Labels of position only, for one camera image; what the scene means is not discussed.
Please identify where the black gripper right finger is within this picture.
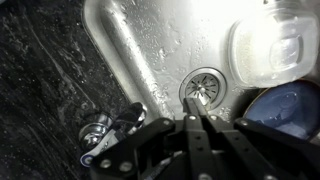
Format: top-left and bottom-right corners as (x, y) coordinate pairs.
(194, 99), (279, 180)

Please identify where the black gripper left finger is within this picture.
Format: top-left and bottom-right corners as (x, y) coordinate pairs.
(183, 98), (218, 180)

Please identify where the chrome faucet handle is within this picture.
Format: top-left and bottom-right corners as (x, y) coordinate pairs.
(78, 102), (147, 167)

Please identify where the dark blue plate in sink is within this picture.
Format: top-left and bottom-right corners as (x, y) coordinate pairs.
(243, 80), (320, 140)

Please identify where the sink drain strainer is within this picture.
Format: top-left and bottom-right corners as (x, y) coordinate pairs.
(179, 67), (227, 110)

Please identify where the clear plastic container in sink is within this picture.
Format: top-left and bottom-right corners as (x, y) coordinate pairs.
(228, 9), (319, 88)

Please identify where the stainless steel sink basin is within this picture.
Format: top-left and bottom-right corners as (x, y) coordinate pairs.
(81, 0), (320, 144)

